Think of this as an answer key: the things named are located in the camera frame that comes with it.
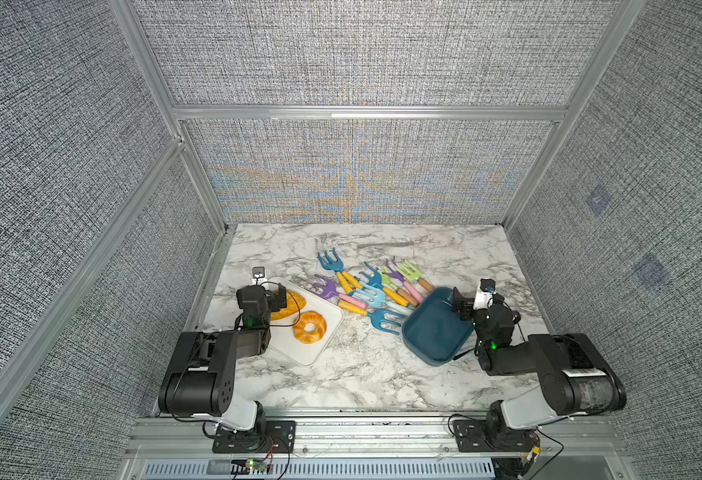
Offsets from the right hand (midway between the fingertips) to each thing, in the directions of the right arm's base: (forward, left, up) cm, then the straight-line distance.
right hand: (474, 281), depth 90 cm
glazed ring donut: (-13, +51, -9) cm, 53 cm away
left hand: (+2, +63, -3) cm, 63 cm away
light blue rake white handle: (-1, +27, -11) cm, 29 cm away
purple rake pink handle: (+2, +43, -11) cm, 44 cm away
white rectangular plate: (-15, +57, -11) cm, 60 cm away
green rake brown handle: (+7, +24, -11) cm, 27 cm away
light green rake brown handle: (+10, +15, -11) cm, 21 cm away
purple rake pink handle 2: (+9, +20, -11) cm, 25 cm away
